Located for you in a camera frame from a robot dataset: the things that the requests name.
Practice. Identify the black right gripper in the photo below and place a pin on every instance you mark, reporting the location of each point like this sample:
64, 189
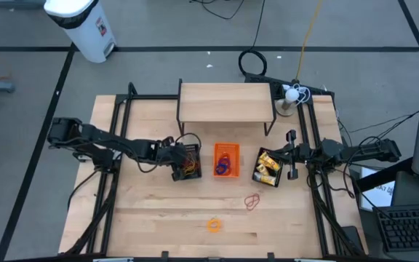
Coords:
306, 153

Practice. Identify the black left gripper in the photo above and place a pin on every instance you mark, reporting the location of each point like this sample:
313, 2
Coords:
169, 156

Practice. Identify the red rubber band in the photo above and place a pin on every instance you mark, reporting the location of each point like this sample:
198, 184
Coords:
259, 198
246, 205
195, 160

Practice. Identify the yellow rubber band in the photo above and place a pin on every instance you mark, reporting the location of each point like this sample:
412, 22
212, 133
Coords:
191, 169

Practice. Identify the blue coil wristband keyring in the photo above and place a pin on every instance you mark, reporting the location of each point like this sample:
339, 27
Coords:
217, 169

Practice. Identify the orange coil wristband keyring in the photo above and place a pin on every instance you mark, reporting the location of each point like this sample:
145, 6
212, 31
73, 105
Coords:
225, 154
231, 169

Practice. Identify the purple coil wristband keyring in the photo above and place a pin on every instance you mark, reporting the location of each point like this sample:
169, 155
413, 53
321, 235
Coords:
227, 163

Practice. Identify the yellow coil wristband keyring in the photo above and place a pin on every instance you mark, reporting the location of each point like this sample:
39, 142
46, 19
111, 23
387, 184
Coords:
209, 225

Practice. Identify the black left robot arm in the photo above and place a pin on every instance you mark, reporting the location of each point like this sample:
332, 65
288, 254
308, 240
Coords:
96, 136

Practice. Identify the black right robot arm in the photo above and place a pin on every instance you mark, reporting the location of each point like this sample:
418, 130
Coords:
362, 151

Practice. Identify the white globe desk lamp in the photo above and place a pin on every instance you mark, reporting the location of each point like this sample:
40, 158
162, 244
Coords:
291, 95

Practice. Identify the black slotted plastic basket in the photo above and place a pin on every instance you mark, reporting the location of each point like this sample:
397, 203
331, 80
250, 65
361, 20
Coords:
266, 150
193, 178

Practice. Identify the orange slotted plastic basket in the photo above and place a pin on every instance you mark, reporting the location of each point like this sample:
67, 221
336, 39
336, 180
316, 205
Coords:
214, 160

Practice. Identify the wooden shelf riser black legs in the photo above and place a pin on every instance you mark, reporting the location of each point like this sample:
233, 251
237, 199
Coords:
226, 102

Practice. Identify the black table clamp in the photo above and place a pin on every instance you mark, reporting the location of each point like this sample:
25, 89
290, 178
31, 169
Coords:
165, 254
271, 255

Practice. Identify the white paper sheet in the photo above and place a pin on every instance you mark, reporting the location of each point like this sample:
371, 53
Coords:
380, 196

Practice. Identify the silver aluminium bar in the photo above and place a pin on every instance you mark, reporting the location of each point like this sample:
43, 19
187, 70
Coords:
113, 260
315, 260

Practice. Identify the black computer keyboard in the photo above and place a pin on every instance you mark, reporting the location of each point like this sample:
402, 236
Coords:
409, 227

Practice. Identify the white trash can black liner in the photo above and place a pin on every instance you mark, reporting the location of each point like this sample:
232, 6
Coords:
86, 32

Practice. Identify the black aluminium rig frame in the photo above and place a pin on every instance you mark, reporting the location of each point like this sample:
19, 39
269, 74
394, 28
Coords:
147, 97

